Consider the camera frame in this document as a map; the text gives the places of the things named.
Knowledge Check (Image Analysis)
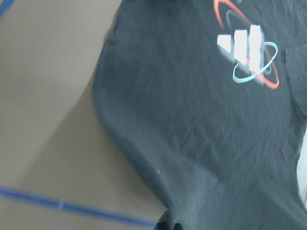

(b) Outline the brown paper table cover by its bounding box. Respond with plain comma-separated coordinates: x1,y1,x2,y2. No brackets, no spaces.
0,0,165,230

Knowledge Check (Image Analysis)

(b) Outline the black printed t-shirt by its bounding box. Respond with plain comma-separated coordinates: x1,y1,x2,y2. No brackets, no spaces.
93,0,307,230

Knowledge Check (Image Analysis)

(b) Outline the crossing blue tape strip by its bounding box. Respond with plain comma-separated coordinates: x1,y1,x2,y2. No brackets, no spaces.
0,185,155,229

